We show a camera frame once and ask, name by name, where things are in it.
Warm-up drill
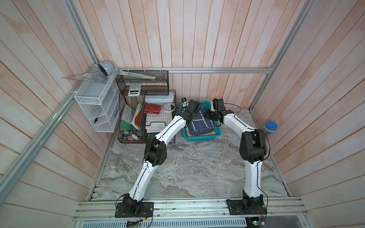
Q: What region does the navy striped pillowcase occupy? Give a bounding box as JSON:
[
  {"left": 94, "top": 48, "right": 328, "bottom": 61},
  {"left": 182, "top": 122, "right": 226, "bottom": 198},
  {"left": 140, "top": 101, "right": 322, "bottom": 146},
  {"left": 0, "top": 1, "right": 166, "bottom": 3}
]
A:
[{"left": 188, "top": 108, "right": 214, "bottom": 135}]

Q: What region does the beige grey pillowcase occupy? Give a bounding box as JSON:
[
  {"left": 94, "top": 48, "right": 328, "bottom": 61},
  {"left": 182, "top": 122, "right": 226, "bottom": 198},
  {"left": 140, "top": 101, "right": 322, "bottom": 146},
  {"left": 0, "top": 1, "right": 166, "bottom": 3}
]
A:
[{"left": 185, "top": 128, "right": 216, "bottom": 137}]

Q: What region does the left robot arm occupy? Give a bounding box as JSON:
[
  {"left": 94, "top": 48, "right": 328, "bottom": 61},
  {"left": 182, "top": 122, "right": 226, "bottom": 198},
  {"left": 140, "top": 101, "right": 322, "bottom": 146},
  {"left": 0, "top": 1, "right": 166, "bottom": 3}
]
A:
[{"left": 122, "top": 100, "right": 200, "bottom": 215}]

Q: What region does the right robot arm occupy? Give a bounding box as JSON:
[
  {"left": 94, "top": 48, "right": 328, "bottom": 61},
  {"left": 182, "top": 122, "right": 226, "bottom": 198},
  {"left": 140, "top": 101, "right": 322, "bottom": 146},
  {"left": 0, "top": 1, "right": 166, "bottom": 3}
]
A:
[{"left": 205, "top": 98, "right": 267, "bottom": 214}]

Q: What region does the teal plastic basket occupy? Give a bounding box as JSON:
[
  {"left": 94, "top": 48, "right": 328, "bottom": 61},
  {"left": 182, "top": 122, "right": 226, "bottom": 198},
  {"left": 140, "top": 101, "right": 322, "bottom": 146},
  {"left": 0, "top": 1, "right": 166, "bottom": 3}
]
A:
[{"left": 183, "top": 101, "right": 221, "bottom": 142}]

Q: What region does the white pencil case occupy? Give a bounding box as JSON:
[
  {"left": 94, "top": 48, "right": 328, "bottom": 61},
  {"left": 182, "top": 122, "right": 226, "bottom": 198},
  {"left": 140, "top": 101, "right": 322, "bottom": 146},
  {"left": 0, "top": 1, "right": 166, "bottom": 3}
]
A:
[{"left": 144, "top": 92, "right": 175, "bottom": 104}]

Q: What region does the red wallet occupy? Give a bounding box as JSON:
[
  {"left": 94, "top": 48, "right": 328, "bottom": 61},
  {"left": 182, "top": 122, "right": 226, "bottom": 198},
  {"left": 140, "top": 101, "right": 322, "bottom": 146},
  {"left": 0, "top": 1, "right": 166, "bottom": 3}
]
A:
[{"left": 144, "top": 103, "right": 162, "bottom": 115}]

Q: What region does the checkered notebook stack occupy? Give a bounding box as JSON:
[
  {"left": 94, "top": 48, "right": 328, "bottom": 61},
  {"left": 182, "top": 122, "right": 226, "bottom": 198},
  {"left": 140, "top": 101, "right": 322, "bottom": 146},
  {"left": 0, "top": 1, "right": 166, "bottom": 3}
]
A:
[{"left": 144, "top": 103, "right": 175, "bottom": 133}]

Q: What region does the blue lid pencil tube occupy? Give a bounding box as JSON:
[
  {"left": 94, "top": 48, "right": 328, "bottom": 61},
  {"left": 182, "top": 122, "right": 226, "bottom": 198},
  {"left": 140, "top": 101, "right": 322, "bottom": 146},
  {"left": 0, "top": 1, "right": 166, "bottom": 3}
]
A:
[{"left": 262, "top": 121, "right": 278, "bottom": 134}]

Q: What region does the white calculator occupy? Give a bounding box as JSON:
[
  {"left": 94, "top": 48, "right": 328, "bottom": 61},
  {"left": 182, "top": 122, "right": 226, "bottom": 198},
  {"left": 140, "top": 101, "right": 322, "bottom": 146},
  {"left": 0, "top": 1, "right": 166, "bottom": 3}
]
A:
[{"left": 128, "top": 83, "right": 141, "bottom": 97}]

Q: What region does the green book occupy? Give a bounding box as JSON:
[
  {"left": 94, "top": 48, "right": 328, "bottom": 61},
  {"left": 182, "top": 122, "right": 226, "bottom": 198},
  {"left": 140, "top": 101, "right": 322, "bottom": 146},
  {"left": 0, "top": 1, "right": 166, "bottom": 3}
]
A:
[{"left": 120, "top": 104, "right": 135, "bottom": 131}]

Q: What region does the white round alarm clock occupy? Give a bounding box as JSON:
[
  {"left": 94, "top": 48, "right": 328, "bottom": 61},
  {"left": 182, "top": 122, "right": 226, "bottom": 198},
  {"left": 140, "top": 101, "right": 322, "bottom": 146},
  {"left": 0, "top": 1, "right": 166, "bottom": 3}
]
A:
[{"left": 98, "top": 61, "right": 114, "bottom": 77}]

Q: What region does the clear triangle ruler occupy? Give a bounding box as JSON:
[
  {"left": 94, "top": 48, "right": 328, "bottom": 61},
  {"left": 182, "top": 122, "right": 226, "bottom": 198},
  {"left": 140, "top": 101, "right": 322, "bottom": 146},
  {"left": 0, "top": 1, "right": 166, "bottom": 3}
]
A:
[{"left": 62, "top": 72, "right": 99, "bottom": 82}]

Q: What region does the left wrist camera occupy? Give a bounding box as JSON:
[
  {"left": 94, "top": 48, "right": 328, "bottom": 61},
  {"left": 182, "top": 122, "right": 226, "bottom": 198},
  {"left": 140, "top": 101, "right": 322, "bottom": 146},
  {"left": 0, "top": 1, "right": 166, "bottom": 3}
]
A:
[{"left": 181, "top": 97, "right": 189, "bottom": 107}]

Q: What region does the black wire organizer rack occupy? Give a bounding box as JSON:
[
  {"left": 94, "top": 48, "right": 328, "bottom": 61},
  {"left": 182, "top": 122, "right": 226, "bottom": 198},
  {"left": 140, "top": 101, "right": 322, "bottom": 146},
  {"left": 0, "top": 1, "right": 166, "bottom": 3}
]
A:
[{"left": 117, "top": 90, "right": 176, "bottom": 143}]

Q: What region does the black wire top basket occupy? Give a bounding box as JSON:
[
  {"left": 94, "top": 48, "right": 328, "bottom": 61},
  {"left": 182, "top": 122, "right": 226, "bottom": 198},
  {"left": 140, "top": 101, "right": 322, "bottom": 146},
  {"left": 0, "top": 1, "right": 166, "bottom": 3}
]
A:
[{"left": 115, "top": 70, "right": 170, "bottom": 96}]

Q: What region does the white wire shelf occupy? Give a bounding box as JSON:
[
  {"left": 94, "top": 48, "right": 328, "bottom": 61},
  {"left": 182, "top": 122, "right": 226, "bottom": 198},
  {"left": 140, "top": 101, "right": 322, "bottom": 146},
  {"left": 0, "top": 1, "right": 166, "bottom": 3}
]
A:
[{"left": 74, "top": 66, "right": 120, "bottom": 133}]

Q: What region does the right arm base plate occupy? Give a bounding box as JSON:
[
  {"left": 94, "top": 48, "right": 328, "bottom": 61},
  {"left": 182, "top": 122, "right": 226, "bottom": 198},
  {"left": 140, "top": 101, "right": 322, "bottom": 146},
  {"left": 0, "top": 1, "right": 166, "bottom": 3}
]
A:
[{"left": 226, "top": 198, "right": 267, "bottom": 215}]

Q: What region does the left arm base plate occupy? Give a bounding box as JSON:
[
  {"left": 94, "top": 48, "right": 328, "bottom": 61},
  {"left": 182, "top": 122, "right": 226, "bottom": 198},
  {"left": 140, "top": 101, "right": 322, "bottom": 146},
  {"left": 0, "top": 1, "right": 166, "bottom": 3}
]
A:
[{"left": 115, "top": 201, "right": 154, "bottom": 218}]

